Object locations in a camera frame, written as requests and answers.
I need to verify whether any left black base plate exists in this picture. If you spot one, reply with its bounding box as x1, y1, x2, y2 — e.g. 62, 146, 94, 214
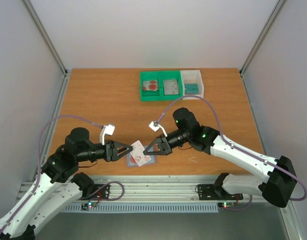
79, 184, 110, 201

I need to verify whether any left aluminium corner post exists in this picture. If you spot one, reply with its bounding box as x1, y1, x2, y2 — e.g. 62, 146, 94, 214
21, 0, 68, 76

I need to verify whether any right circuit board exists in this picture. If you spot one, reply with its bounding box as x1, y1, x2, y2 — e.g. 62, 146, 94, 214
218, 201, 238, 209

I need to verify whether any white bin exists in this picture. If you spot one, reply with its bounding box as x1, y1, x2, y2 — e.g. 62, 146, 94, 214
180, 69, 204, 98

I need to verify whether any red patterned card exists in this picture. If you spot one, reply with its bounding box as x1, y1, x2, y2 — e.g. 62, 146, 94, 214
142, 80, 159, 92

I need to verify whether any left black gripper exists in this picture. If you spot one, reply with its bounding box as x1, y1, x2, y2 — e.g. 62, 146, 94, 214
77, 138, 134, 162

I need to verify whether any grey slotted cable duct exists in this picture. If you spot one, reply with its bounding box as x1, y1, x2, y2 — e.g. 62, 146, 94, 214
62, 202, 219, 214

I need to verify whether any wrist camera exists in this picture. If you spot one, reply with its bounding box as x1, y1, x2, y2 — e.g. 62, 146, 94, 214
99, 123, 116, 145
148, 121, 168, 137

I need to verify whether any aluminium corner post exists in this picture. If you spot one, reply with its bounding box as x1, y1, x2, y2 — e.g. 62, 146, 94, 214
21, 0, 68, 76
239, 0, 287, 78

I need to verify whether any teal card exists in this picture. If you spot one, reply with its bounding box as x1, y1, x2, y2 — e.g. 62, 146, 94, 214
184, 83, 199, 95

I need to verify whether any green bin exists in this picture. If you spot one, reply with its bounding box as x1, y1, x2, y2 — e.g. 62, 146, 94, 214
158, 70, 183, 101
139, 71, 161, 102

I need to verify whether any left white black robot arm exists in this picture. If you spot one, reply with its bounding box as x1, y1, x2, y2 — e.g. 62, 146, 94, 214
0, 127, 133, 240

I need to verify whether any circuit board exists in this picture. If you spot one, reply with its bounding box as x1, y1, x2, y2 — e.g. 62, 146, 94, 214
80, 202, 98, 211
218, 201, 238, 209

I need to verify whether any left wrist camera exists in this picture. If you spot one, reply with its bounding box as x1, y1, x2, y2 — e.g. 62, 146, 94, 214
99, 123, 116, 145

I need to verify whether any middle green bin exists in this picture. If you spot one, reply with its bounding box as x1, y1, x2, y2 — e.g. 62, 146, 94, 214
158, 70, 183, 101

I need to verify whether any white floral VIP card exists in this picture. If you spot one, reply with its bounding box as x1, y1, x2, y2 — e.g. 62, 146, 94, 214
163, 79, 180, 96

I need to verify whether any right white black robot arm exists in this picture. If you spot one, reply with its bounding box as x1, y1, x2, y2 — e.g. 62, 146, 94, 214
143, 107, 297, 208

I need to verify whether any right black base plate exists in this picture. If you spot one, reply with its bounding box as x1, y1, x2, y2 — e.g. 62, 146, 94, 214
195, 184, 244, 201

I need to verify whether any card with magnetic stripe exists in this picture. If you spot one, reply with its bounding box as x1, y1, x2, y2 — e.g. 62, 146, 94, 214
130, 140, 145, 158

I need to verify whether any left green bin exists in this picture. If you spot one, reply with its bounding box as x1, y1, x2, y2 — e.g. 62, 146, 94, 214
139, 71, 161, 102

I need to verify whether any left circuit board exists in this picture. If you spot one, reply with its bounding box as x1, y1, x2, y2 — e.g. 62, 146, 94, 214
80, 202, 98, 211

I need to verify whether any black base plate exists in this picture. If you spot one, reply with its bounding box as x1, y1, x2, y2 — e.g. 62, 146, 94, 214
79, 184, 110, 201
195, 184, 244, 201

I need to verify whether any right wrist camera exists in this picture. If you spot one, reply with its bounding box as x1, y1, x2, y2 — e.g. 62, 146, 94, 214
148, 121, 168, 137

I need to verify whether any right aluminium corner post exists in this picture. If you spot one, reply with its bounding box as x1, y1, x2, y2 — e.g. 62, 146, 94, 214
239, 0, 287, 78

